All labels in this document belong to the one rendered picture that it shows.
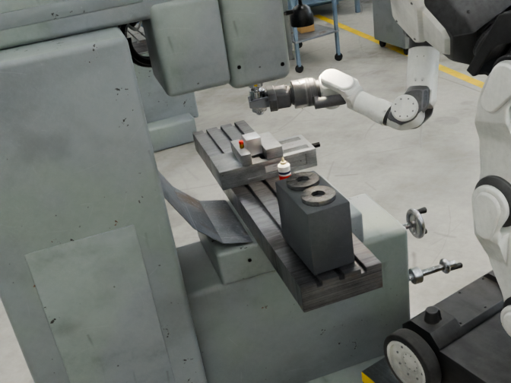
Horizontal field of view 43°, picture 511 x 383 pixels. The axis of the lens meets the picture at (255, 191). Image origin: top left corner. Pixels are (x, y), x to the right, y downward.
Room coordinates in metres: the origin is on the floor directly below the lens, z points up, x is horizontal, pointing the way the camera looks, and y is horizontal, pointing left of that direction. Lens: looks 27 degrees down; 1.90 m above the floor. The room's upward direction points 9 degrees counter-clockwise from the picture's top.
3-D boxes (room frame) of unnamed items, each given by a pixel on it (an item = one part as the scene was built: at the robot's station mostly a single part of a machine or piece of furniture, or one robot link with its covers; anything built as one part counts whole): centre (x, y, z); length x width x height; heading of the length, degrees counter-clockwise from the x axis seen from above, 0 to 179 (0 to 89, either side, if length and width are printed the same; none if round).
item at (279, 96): (1.91, -0.14, 1.23); 0.13 x 0.12 x 0.10; 0
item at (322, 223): (1.51, -0.15, 1.02); 0.22 x 0.12 x 0.20; 16
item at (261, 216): (1.97, -0.04, 0.88); 1.24 x 0.23 x 0.08; 14
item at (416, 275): (1.90, -0.60, 0.50); 0.22 x 0.06 x 0.06; 104
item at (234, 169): (2.07, -0.04, 0.97); 0.35 x 0.15 x 0.11; 103
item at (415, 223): (2.03, -0.54, 0.62); 0.16 x 0.12 x 0.12; 104
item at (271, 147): (2.08, -0.07, 1.01); 0.15 x 0.06 x 0.04; 13
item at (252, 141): (2.06, -0.01, 1.03); 0.06 x 0.05 x 0.06; 13
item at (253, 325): (1.92, -0.08, 0.42); 0.81 x 0.32 x 0.60; 104
